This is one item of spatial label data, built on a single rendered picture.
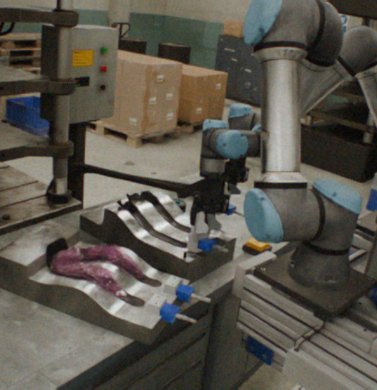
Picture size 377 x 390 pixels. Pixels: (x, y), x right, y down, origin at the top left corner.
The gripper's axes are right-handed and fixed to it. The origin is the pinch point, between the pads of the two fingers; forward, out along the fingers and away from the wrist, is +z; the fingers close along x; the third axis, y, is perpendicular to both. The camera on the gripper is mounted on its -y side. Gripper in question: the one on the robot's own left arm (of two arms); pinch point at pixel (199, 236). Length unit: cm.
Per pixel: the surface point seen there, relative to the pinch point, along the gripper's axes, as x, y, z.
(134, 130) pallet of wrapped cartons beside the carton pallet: 283, -302, -4
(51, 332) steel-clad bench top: -48, -10, 20
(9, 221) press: -20, -73, 9
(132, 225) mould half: -4.9, -23.5, 1.4
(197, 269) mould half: -0.8, 0.9, 10.4
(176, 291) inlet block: -17.8, 6.5, 11.3
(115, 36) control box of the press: 32, -76, -66
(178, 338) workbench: -4.0, -1.6, 33.8
